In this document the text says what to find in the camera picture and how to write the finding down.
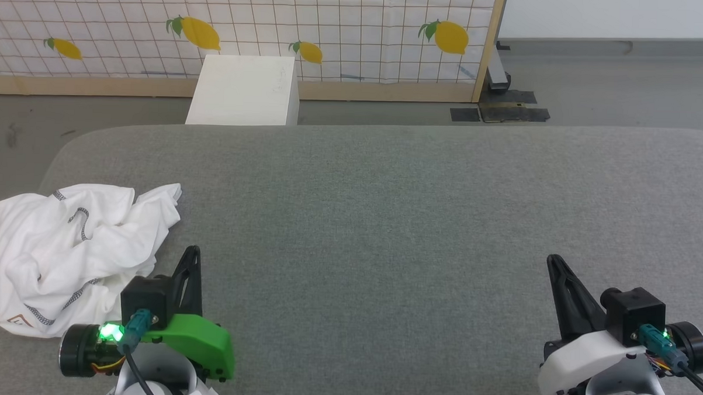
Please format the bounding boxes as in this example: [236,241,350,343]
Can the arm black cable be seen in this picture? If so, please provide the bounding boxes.
[115,308,162,395]
[636,323,703,395]

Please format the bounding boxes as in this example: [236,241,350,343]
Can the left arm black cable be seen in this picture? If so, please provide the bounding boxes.
[115,308,162,395]

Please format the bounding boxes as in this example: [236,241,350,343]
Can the white rectangular box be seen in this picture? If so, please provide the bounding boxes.
[185,53,302,129]

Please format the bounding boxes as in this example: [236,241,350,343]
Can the white t-shirt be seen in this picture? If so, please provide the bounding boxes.
[0,177,183,343]

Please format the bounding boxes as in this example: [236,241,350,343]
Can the dark floor plate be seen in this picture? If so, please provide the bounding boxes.
[478,88,552,125]

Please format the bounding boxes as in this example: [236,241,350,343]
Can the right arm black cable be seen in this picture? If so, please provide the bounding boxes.
[636,323,703,395]

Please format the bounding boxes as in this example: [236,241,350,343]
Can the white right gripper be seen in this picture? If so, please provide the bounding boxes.
[536,254,667,395]

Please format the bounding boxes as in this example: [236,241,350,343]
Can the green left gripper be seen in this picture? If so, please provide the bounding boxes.
[106,243,240,384]

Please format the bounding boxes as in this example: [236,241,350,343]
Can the lemon print partition panel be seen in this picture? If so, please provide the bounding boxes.
[0,0,508,113]

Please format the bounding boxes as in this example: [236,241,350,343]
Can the metal partition foot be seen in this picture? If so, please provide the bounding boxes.
[486,41,513,91]

